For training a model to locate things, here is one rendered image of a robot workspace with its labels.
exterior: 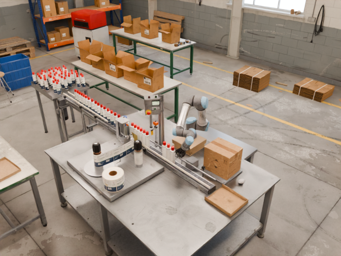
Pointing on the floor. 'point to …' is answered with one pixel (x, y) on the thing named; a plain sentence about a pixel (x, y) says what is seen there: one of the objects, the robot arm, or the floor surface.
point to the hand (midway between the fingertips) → (178, 156)
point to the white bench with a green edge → (17, 179)
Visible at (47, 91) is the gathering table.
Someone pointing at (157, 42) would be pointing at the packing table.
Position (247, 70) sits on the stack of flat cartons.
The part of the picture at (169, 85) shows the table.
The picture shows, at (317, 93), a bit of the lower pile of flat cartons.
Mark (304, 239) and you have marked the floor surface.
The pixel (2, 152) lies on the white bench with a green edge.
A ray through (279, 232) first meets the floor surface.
